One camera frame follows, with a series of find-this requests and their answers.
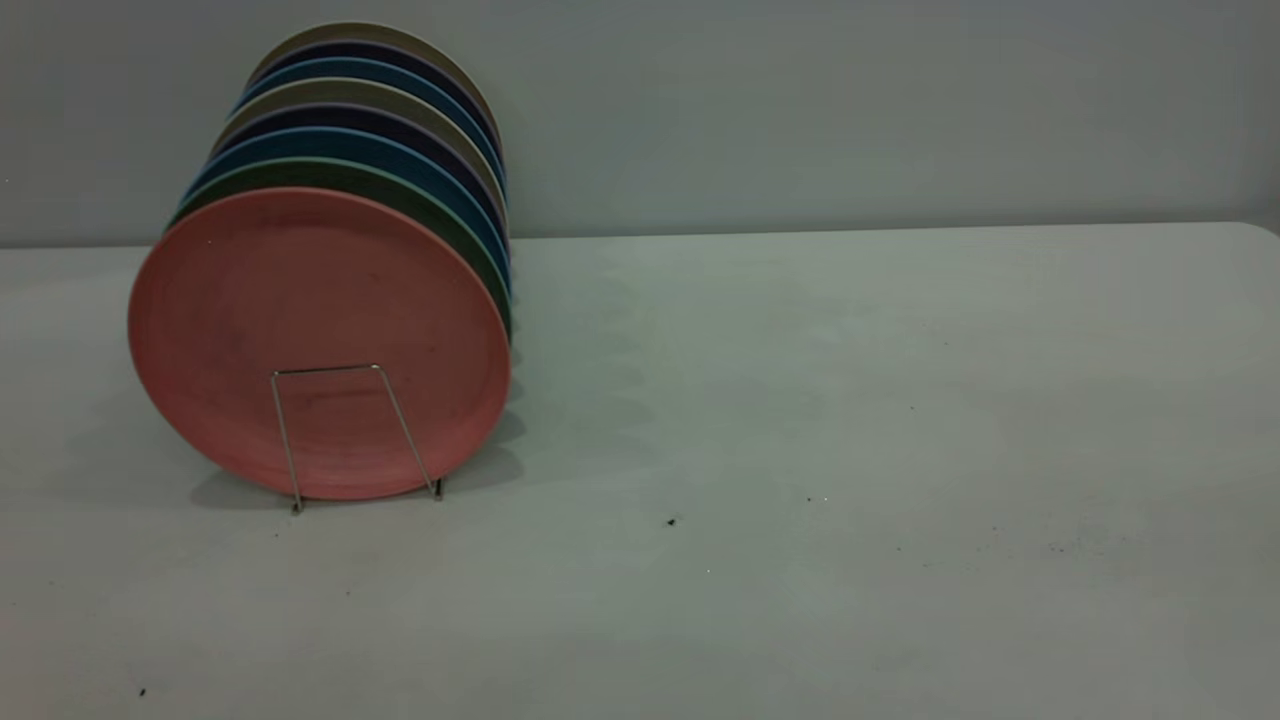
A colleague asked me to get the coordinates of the pink plate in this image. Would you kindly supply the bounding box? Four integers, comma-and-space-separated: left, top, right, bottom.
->
127, 187, 512, 502

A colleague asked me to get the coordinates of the green plate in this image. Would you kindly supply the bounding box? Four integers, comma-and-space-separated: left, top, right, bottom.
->
166, 157, 514, 339

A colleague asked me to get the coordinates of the blue plate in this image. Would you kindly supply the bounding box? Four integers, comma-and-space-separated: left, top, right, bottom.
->
233, 57, 507, 191
183, 127, 514, 297

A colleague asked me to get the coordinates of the dark purple plate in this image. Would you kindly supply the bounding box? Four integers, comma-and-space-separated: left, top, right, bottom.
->
208, 103, 512, 243
246, 40, 504, 153

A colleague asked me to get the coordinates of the beige plate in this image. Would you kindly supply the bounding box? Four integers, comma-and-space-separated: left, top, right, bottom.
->
250, 22, 502, 133
214, 77, 508, 208

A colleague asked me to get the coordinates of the silver wire plate rack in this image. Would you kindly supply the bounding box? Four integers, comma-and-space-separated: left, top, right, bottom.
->
270, 363, 445, 516

